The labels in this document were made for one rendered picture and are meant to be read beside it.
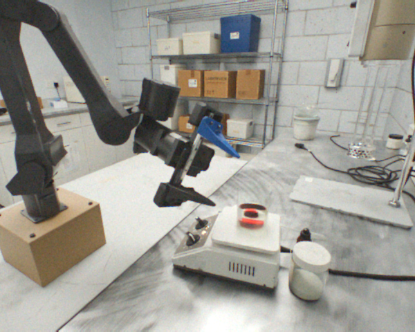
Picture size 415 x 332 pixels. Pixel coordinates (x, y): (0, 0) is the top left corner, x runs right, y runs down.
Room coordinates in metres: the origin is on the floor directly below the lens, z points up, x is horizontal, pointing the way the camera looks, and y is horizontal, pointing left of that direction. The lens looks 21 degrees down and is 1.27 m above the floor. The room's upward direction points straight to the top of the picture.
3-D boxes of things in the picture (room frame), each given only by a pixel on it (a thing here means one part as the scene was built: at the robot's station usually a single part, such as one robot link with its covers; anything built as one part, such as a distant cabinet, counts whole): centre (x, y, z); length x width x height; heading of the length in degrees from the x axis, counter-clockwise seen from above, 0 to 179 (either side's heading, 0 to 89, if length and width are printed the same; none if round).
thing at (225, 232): (0.40, -0.09, 0.98); 0.12 x 0.12 x 0.01; 72
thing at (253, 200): (0.40, -0.09, 1.03); 0.07 x 0.06 x 0.08; 159
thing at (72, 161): (2.49, 1.42, 0.40); 0.24 x 0.01 x 0.30; 151
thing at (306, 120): (1.39, -0.59, 1.01); 0.14 x 0.14 x 0.21
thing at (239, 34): (2.91, -0.10, 0.95); 1.43 x 0.41 x 1.90; 61
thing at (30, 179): (0.43, 0.31, 1.09); 0.09 x 0.07 x 0.06; 10
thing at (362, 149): (0.66, -0.45, 1.17); 0.07 x 0.07 x 0.25
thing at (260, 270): (0.41, -0.06, 0.94); 0.22 x 0.13 x 0.08; 72
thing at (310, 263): (0.34, -0.18, 0.94); 0.06 x 0.06 x 0.08
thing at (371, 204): (0.67, -0.44, 0.91); 0.30 x 0.20 x 0.01; 61
